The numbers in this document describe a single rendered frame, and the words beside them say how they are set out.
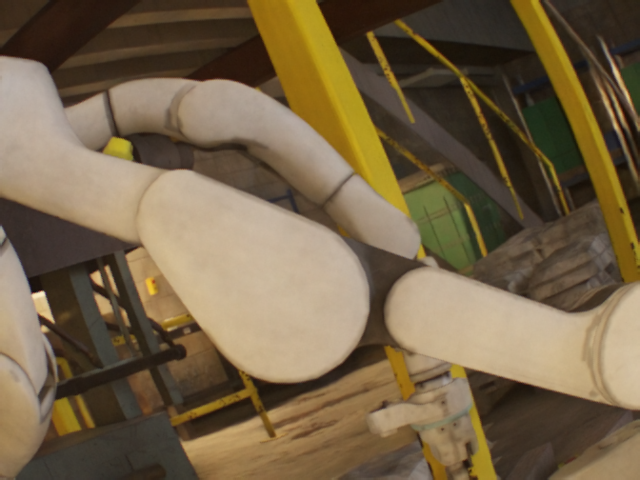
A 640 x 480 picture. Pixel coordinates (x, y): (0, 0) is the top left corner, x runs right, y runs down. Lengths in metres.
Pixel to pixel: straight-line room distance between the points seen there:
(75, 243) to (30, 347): 1.66
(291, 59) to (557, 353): 1.06
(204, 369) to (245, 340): 8.97
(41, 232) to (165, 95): 1.28
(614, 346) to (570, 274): 2.93
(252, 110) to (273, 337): 0.39
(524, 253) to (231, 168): 7.12
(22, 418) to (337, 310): 0.36
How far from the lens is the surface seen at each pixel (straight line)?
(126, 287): 2.70
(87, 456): 2.35
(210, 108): 1.28
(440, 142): 5.61
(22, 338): 0.95
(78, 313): 2.70
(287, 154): 1.29
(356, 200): 1.29
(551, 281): 3.98
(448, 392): 1.30
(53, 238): 2.56
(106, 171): 1.04
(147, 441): 2.51
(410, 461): 2.55
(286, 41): 1.96
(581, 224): 4.37
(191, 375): 9.79
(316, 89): 1.93
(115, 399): 2.69
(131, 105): 1.31
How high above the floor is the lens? 0.75
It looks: 3 degrees up
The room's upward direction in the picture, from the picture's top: 21 degrees counter-clockwise
